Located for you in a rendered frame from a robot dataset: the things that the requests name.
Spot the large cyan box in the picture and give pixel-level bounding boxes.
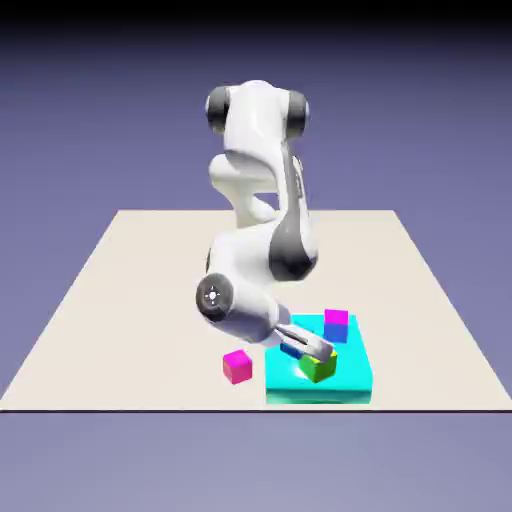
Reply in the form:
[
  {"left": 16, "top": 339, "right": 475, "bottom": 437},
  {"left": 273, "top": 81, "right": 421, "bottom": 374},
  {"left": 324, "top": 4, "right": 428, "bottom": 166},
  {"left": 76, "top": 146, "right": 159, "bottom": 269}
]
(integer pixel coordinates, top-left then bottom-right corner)
[{"left": 264, "top": 313, "right": 373, "bottom": 405}]

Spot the small green cube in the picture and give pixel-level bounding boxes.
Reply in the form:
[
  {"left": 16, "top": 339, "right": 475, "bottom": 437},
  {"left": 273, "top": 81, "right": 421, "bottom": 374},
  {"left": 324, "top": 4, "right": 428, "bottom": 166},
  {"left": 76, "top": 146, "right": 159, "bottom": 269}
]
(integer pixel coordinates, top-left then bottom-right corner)
[{"left": 298, "top": 351, "right": 338, "bottom": 384}]

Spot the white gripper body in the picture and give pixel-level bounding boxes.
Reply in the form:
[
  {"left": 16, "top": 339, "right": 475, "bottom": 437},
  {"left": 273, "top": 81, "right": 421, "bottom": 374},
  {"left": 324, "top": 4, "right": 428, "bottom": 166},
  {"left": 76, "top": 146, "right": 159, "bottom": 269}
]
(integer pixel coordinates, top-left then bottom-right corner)
[{"left": 275, "top": 324, "right": 335, "bottom": 363}]

